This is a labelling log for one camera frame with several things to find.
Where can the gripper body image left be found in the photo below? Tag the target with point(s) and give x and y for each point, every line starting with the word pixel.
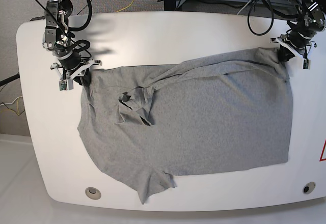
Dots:
pixel 71 62

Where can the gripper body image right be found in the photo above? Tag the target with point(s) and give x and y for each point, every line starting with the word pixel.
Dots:
pixel 299 38

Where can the grey T-shirt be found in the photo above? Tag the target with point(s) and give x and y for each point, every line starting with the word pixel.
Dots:
pixel 144 125

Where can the black bar behind table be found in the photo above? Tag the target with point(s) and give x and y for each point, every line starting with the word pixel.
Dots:
pixel 37 18

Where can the black rod at left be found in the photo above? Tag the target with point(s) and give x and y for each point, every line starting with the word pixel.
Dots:
pixel 9 79

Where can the red warning triangle sticker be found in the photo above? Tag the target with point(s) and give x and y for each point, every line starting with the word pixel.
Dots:
pixel 323 156

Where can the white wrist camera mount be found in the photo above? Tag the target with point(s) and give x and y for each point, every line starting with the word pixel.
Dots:
pixel 302 54
pixel 66 81

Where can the left table cable grommet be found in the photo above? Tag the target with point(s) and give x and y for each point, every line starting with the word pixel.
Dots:
pixel 93 193

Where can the table cable grommet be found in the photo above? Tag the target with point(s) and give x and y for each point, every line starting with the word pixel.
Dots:
pixel 309 187
pixel 93 193

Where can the black table leg post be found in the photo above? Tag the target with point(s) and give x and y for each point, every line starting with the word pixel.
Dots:
pixel 172 5

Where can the right table cable grommet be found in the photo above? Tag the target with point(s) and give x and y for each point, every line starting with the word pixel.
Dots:
pixel 309 187

